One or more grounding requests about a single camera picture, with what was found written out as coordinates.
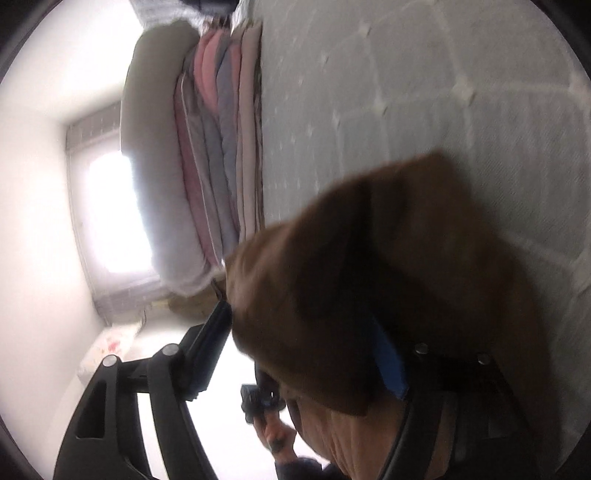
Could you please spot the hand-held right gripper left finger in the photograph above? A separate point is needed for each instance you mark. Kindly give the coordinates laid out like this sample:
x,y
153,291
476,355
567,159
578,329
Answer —
x,y
205,344

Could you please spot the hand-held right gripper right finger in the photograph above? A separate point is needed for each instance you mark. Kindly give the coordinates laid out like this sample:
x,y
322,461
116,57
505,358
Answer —
x,y
392,369

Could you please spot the brown suede jacket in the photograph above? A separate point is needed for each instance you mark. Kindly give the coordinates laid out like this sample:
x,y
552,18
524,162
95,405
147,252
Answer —
x,y
369,254

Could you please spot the person's left hand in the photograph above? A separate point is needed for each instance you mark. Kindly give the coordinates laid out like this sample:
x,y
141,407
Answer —
x,y
277,438

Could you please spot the tan box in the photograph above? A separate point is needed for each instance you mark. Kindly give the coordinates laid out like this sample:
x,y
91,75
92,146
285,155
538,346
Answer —
x,y
194,305

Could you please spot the white printed bag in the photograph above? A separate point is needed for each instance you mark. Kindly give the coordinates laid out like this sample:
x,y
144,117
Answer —
x,y
111,344

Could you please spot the bright window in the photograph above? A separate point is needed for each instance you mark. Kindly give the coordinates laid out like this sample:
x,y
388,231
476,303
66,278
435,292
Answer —
x,y
115,207

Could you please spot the stack of folded blankets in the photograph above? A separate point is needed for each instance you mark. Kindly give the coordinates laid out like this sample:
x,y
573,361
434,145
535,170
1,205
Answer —
x,y
221,138

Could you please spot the grey long pillow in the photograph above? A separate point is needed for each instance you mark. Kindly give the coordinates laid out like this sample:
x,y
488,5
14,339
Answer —
x,y
152,138

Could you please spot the white grid-pattern bedspread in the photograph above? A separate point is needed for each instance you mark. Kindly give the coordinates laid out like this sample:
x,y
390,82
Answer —
x,y
415,92

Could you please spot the grey quilted jacket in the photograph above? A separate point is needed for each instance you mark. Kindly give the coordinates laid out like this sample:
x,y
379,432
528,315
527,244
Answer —
x,y
161,9

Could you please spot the black cloth item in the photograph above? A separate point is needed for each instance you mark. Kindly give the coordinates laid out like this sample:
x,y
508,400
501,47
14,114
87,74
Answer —
x,y
207,4

